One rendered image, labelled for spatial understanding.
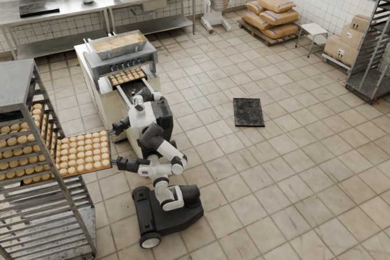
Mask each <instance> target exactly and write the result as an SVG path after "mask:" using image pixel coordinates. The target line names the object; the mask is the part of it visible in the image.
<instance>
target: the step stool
mask: <svg viewBox="0 0 390 260"><path fill-rule="evenodd" d="M302 28H304V29H305V30H306V31H307V32H309V33H311V35H306V36H302V37H309V38H310V39H311V40H312V44H311V46H310V50H309V54H308V58H309V55H310V51H311V49H312V47H316V46H323V45H326V42H327V39H326V38H325V37H324V36H322V35H321V34H327V38H328V33H327V31H326V30H325V29H323V28H322V27H320V26H319V25H317V24H316V23H311V24H303V25H301V30H300V33H299V37H298V40H297V44H298V41H299V38H301V37H300V35H301V31H302ZM313 42H314V44H316V43H317V44H318V45H316V46H312V45H313ZM297 44H296V46H295V47H297ZM321 44H323V45H321Z"/></svg>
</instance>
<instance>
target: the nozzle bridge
mask: <svg viewBox="0 0 390 260"><path fill-rule="evenodd" d="M84 56H85V60H86V63H87V66H88V68H89V70H90V72H91V76H92V80H93V84H94V86H95V88H96V90H98V89H100V87H99V83H98V80H100V78H102V77H105V76H108V75H112V74H116V73H120V72H122V71H126V70H130V69H133V68H137V67H140V66H144V65H147V64H149V68H150V69H151V71H152V72H153V73H156V64H157V63H158V55H157V50H156V49H155V48H154V47H153V46H152V44H151V43H150V42H149V41H147V42H146V44H145V47H144V49H143V50H141V51H138V52H134V53H130V54H127V55H122V56H119V57H114V58H111V59H107V60H103V61H102V60H101V59H100V57H99V56H98V55H97V53H96V52H91V53H86V54H84ZM138 58H139V59H140V64H139V63H138ZM132 59H135V60H134V61H135V65H133V62H132V61H133V60H132ZM127 61H128V62H129V67H128V65H127ZM122 62H124V68H122ZM116 64H117V65H118V70H117V68H116ZM111 65H113V71H111V68H110V66H111Z"/></svg>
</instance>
